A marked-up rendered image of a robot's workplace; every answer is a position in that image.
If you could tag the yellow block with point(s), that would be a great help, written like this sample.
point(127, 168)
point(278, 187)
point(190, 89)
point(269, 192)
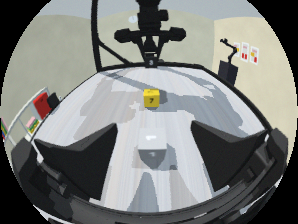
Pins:
point(151, 98)

